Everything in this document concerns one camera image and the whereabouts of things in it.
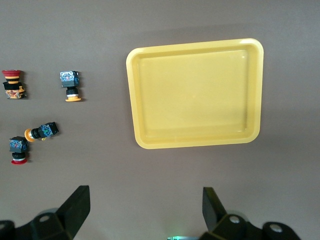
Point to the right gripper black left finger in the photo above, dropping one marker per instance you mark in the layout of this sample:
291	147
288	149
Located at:
75	207

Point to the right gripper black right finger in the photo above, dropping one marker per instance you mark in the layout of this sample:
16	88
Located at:
212	212

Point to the yellow push button black body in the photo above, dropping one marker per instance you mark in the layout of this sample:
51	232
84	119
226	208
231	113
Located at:
47	130
70	81

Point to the red push button black body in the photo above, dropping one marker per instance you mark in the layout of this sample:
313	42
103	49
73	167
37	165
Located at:
18	146

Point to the yellow plastic tray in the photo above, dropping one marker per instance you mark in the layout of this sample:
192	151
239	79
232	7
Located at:
195	95

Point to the red emergency stop button orange block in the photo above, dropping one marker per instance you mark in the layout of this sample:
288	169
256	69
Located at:
12	86

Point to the brown table cover mat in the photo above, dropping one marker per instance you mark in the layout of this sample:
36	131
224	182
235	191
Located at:
75	37

